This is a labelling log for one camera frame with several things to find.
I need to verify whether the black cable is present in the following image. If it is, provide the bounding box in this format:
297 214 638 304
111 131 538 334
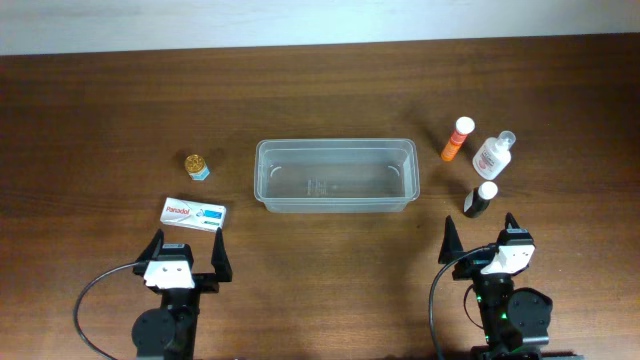
428 243 500 360
72 260 147 360

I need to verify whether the orange tablet tube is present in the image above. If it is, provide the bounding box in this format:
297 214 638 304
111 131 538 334
440 116 475 162

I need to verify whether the right black cable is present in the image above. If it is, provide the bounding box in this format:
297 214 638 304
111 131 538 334
428 243 500 360

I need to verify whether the white Panadol box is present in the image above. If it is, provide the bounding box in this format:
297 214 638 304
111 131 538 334
160 197 227 232

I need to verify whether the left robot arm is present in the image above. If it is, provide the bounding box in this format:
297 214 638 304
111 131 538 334
131 229 233 360

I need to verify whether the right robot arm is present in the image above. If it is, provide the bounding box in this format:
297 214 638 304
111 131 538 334
428 213 579 360

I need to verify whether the gold lid small jar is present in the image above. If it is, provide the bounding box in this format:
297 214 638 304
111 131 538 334
184 154 210 181

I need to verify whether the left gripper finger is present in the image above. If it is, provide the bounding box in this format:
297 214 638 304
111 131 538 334
136 229 164 262
211 228 233 283

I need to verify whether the dark bottle white cap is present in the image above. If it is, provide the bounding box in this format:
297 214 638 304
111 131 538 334
463 181 498 218

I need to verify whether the left black cable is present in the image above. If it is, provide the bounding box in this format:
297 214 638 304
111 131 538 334
72 260 147 360

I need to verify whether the white spray bottle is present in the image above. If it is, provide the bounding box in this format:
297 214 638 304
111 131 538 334
472 130 516 180

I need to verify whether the clear plastic container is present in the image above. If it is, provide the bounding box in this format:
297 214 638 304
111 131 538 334
254 138 420 213

